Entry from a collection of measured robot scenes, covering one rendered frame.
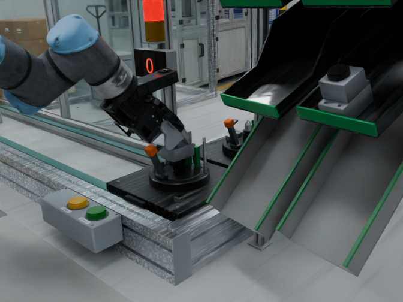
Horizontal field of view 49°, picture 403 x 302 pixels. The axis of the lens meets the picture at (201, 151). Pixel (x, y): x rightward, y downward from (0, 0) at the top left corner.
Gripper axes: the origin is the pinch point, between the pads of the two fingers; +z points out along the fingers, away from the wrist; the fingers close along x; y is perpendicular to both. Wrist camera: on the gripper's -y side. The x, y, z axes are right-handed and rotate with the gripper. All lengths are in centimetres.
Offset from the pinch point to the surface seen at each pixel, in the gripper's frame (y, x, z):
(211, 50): -77, -82, 63
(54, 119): 0, -80, 17
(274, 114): -0.7, 32.4, -15.6
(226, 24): -343, -398, 321
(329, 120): -1.7, 40.9, -15.0
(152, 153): 7.6, 1.1, -4.5
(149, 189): 13.5, -1.0, 2.1
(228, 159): -5.2, 0.6, 18.3
